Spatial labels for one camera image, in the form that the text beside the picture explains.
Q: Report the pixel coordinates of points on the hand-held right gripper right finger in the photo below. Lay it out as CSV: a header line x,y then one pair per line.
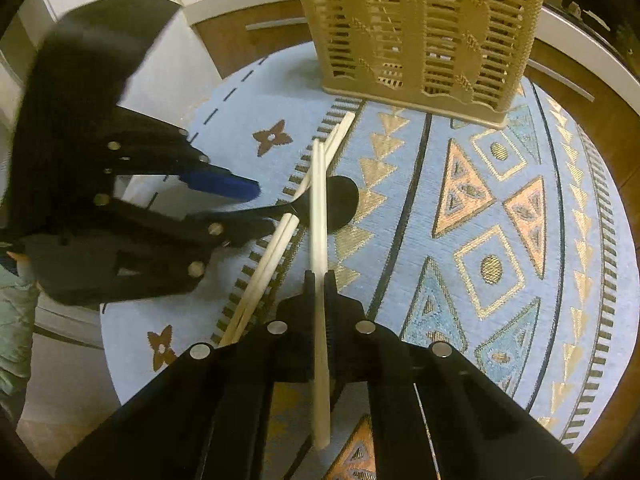
x,y
350,320

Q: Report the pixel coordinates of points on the black spoon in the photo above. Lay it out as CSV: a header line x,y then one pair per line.
x,y
340,205

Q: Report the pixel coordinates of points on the yellow plastic utensil basket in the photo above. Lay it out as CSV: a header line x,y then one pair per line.
x,y
425,35

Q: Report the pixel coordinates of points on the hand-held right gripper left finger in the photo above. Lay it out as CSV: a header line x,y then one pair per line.
x,y
292,320

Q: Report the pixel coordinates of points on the black gas stove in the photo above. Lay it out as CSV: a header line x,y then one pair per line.
x,y
590,15

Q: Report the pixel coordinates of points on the wooden chopstick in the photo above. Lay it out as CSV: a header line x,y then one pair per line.
x,y
320,200
263,266
274,260

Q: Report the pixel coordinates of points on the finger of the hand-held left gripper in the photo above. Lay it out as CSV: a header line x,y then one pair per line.
x,y
225,185
235,227

